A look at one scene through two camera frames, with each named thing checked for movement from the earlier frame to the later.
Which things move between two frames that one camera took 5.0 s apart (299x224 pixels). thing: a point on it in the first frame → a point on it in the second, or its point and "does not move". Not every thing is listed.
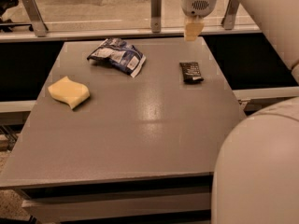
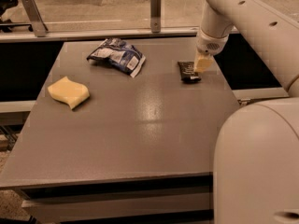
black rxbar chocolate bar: [191, 72] does not move
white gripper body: [199, 4] → [209, 45]
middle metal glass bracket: [156, 11] does not move
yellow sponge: [68, 91] does not move
